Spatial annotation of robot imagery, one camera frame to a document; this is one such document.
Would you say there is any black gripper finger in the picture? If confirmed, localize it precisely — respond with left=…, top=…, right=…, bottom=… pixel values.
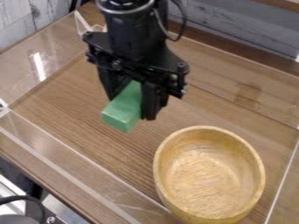
left=141, top=82, right=169, bottom=121
left=97, top=68, right=132, bottom=101

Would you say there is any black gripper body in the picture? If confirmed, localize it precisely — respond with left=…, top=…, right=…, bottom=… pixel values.
left=82, top=3, right=188, bottom=98

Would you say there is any green rectangular block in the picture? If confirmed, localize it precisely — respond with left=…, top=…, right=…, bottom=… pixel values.
left=100, top=81, right=141, bottom=133

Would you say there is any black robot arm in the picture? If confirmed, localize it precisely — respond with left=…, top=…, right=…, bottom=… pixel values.
left=82, top=0, right=189, bottom=120

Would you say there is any brown wooden bowl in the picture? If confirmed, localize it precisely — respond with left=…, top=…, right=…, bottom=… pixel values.
left=153, top=126, right=266, bottom=224

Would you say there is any clear acrylic corner bracket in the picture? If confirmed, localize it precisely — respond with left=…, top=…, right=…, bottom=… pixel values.
left=73, top=10, right=108, bottom=35

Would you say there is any clear acrylic tray wall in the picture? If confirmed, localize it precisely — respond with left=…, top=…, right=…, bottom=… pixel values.
left=0, top=16, right=299, bottom=224

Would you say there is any black metal table mount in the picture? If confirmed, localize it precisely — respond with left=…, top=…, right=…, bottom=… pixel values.
left=0, top=158, right=65, bottom=224

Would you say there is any black cable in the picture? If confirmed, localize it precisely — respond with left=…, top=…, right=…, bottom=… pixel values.
left=0, top=195, right=48, bottom=224

